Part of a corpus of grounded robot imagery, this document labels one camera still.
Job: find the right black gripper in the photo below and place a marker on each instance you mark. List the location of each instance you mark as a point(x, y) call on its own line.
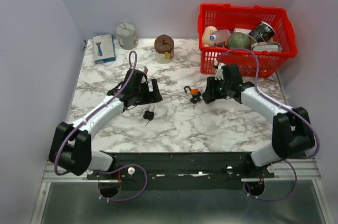
point(211, 83)

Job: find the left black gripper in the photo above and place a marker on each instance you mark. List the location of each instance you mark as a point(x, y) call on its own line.
point(152, 96)

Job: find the black key bunch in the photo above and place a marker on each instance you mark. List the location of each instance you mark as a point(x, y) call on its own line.
point(148, 115)
point(195, 101)

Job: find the orange black padlock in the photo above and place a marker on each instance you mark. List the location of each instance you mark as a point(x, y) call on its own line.
point(194, 92)

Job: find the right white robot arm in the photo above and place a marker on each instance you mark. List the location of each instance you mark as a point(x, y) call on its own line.
point(291, 134)

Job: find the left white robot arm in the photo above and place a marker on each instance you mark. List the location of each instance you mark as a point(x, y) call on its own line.
point(71, 146)

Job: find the brown lidded white jar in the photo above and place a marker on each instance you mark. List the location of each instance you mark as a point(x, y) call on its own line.
point(164, 49)

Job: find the pink plastic bottle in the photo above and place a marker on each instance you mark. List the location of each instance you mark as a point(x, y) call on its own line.
point(219, 36)

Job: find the green round melon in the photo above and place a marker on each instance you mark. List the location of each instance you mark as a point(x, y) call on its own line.
point(238, 40)

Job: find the beige egg shaped toy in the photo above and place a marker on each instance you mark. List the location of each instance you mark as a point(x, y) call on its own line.
point(208, 31)

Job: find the white box in basket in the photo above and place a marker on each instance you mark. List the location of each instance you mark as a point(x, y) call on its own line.
point(266, 46)

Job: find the razor package box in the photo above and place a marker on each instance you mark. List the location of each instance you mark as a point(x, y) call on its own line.
point(103, 48)

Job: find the grey marble cup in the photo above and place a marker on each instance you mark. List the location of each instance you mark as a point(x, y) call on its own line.
point(126, 36)

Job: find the red plastic basket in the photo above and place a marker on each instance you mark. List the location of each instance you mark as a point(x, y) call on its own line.
point(244, 19)

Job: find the black paper cup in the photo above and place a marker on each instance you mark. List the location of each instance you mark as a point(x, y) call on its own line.
point(263, 32)

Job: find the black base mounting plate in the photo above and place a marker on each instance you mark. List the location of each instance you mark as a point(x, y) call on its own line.
point(184, 171)

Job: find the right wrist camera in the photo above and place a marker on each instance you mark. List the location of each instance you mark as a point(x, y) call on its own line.
point(219, 73)

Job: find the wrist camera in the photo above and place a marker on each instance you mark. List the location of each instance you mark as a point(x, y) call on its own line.
point(143, 69)
point(219, 73)

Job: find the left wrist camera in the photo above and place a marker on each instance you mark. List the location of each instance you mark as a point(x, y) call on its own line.
point(143, 69)

